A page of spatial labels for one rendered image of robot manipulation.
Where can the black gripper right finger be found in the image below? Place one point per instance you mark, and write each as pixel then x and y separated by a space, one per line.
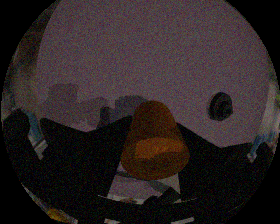
pixel 205 162

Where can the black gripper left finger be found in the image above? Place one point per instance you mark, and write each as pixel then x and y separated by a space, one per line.
pixel 99 150

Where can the orange knob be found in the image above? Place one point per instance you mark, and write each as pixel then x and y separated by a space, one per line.
pixel 154 147

